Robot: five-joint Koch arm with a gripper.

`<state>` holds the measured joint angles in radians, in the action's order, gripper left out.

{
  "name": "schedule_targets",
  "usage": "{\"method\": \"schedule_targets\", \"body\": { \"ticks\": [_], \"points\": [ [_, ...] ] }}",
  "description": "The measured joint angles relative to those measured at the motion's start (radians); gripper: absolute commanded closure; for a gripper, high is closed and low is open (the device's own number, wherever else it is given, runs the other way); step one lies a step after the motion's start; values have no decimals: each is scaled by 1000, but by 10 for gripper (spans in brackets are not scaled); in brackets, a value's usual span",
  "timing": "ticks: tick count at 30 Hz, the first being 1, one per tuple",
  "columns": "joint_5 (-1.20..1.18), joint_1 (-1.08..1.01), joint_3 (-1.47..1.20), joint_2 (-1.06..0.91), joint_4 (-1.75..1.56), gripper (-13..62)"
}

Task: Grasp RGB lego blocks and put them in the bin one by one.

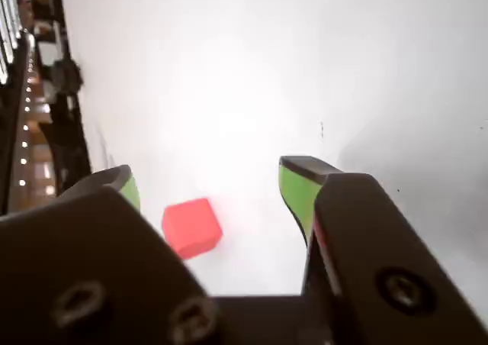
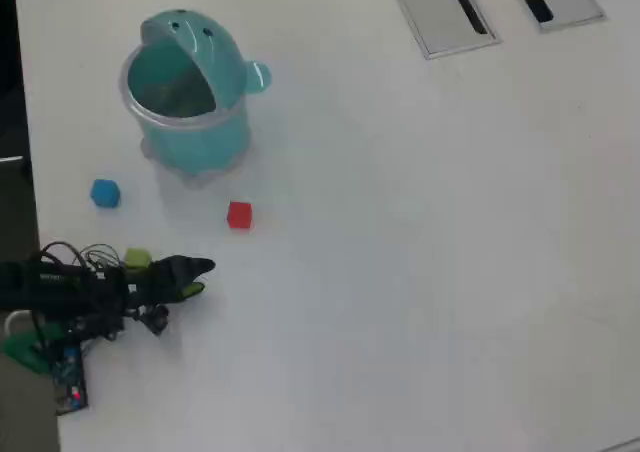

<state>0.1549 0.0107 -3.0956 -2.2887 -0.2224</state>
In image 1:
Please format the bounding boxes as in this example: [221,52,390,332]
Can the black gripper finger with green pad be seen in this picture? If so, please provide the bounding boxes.
[278,155,488,345]
[0,164,219,345]

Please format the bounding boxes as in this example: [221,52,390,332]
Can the red lego block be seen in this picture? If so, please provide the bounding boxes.
[161,197,224,261]

